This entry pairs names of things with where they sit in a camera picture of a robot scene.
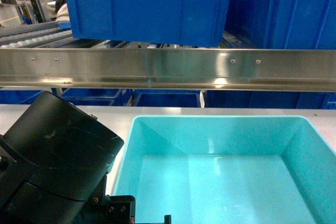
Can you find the teal plastic bin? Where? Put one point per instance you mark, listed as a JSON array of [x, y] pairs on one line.
[[228, 169]]

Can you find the blue bin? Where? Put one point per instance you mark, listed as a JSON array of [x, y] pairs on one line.
[[283, 24], [183, 22]]

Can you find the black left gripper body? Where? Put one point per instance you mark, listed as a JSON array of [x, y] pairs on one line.
[[113, 209]]

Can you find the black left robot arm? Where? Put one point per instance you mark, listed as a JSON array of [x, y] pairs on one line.
[[52, 159]]

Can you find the blue bin on right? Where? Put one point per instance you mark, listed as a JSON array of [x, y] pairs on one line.
[[283, 24]]

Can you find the stainless steel shelf rail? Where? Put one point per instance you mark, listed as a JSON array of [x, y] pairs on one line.
[[221, 69]]

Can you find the blue bin in centre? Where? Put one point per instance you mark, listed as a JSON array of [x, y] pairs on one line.
[[183, 22]]

